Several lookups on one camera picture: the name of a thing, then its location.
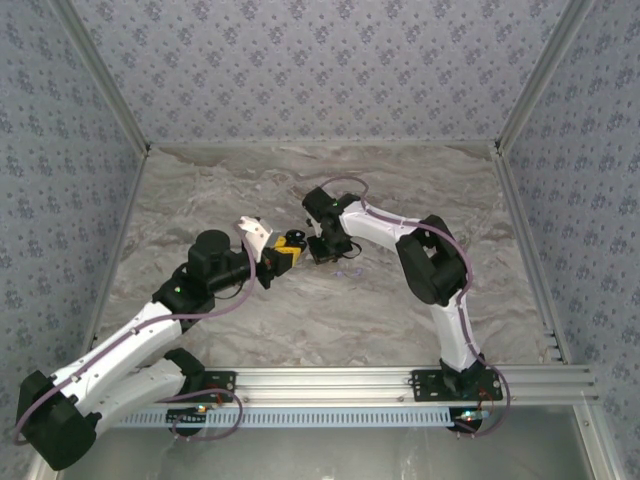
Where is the grey metal panel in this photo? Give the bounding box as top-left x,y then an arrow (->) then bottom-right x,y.
54,424 -> 596,480

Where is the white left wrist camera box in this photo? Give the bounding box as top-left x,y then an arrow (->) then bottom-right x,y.
234,215 -> 275,263

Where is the thin aluminium table edge rail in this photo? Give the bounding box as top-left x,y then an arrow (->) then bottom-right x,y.
147,140 -> 499,150

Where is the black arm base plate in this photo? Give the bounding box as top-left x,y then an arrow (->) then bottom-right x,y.
164,368 -> 238,404
410,368 -> 504,404

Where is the wide aluminium frame beam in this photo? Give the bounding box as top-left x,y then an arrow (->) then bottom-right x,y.
55,364 -> 600,407

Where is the black mount with LED board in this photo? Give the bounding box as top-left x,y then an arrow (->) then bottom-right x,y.
451,407 -> 487,435
166,406 -> 210,427

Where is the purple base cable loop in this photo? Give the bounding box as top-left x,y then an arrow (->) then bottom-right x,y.
452,349 -> 512,440
169,388 -> 245,444

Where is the white slotted cable duct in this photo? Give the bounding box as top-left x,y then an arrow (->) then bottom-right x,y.
112,405 -> 450,429

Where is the slanted aluminium frame post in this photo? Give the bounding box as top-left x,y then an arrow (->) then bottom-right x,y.
493,0 -> 597,154
49,0 -> 152,154

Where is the aluminium lower frame rail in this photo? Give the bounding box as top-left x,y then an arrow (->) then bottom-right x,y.
24,449 -> 66,480
572,404 -> 626,480

